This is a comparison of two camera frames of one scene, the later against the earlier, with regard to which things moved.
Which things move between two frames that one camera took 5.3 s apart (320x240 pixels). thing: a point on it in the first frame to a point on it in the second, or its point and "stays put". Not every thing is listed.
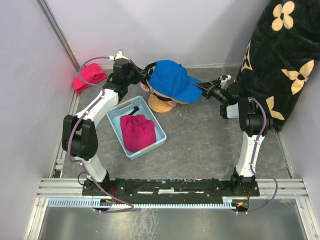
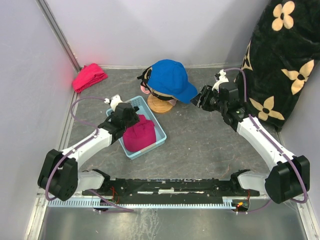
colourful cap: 169,77 stays put
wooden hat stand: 158,105 stays put
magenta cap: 138,131 stays put
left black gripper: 141,74 to 134,118
